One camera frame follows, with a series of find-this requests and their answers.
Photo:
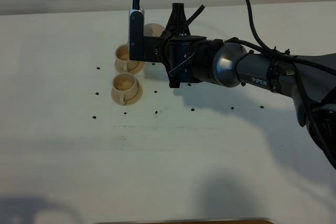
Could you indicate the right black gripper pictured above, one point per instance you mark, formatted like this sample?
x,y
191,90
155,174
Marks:
x,y
187,59

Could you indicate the beige ceramic teapot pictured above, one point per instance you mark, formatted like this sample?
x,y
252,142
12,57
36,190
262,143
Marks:
x,y
138,30

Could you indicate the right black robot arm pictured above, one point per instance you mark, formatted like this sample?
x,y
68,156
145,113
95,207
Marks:
x,y
309,81

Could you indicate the far beige cup saucer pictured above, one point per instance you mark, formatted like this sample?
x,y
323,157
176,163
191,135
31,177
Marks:
x,y
137,68

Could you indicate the beige cup saucer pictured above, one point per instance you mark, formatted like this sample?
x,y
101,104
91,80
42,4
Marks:
x,y
137,68
119,97

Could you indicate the far beige teacup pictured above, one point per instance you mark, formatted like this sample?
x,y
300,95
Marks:
x,y
122,50

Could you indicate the beige teacup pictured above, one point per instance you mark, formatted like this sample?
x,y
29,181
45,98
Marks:
x,y
125,81
122,50

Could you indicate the near beige teacup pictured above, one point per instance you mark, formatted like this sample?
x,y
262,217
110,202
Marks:
x,y
125,81

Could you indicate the near beige cup saucer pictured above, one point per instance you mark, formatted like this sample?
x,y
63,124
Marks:
x,y
119,97

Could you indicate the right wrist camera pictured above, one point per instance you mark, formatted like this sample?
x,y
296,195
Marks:
x,y
136,51

